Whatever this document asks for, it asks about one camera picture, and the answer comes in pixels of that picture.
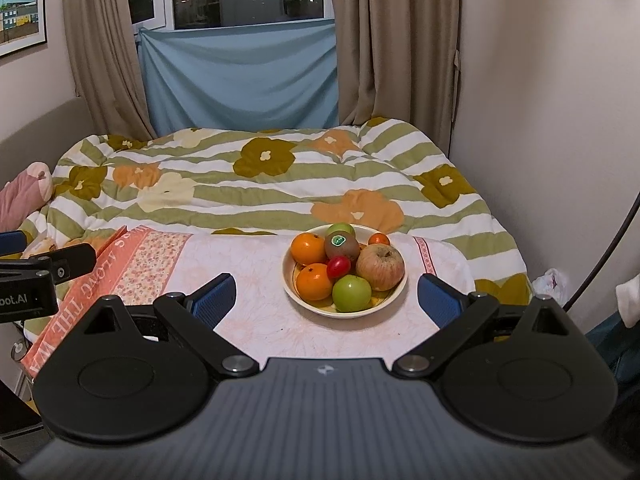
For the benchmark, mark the large orange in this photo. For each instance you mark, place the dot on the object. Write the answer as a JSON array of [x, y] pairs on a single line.
[[313, 283]]

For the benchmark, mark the white cloth at right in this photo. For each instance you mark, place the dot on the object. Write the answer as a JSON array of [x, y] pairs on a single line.
[[628, 301]]

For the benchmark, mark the white plastic bag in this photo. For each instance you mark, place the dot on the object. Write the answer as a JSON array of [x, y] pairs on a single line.
[[553, 283]]

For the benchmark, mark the framed wall picture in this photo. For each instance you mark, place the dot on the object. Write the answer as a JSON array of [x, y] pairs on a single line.
[[23, 25]]

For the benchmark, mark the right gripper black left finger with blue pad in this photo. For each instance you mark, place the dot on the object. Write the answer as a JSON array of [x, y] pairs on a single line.
[[172, 338]]

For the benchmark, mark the brown kiwi with sticker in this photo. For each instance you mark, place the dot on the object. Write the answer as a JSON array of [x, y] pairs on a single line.
[[341, 244]]

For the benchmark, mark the beige curtain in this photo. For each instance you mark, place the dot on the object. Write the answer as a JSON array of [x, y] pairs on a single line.
[[105, 66], [399, 59]]

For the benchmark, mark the red tomato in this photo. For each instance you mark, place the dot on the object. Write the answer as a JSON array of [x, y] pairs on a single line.
[[338, 267]]

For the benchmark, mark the green striped floral quilt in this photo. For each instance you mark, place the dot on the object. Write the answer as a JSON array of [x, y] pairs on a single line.
[[386, 175]]

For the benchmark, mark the beige right curtain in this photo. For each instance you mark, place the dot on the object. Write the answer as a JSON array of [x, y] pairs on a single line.
[[399, 59]]

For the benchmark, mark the beige left curtain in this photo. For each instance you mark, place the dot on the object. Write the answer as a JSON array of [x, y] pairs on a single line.
[[105, 66]]

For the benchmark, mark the blue hanging cloth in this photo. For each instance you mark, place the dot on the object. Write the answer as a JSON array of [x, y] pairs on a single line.
[[247, 78]]

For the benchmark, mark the green apple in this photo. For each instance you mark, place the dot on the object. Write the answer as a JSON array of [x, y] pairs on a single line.
[[343, 227], [351, 294]]

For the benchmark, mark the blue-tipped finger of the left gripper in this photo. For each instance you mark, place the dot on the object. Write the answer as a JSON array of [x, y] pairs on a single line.
[[12, 243]]

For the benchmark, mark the pink plush toy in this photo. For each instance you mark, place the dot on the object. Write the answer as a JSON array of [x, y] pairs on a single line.
[[29, 191]]

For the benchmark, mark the grey headboard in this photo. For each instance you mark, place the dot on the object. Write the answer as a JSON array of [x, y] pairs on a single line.
[[46, 139]]

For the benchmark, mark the small orange tangerine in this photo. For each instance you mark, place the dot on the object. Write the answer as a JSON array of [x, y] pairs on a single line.
[[378, 238]]

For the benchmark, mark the pink floral cloth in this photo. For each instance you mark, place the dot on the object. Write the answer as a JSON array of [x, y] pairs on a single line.
[[139, 265]]

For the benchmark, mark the red yellow apple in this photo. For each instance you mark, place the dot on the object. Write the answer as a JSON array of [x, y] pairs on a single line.
[[381, 266]]

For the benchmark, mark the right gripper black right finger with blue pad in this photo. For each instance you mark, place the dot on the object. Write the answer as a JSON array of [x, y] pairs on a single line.
[[466, 321]]

